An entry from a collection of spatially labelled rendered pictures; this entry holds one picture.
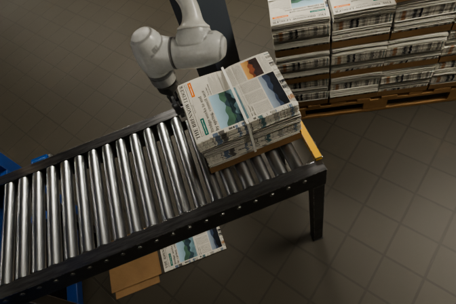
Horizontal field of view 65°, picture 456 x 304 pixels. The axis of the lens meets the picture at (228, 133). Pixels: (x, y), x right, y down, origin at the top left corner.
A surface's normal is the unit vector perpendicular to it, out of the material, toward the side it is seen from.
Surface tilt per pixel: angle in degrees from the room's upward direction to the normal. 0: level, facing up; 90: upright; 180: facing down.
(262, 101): 1
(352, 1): 1
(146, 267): 0
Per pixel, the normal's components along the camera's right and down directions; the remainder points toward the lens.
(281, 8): -0.20, -0.56
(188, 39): -0.22, 0.06
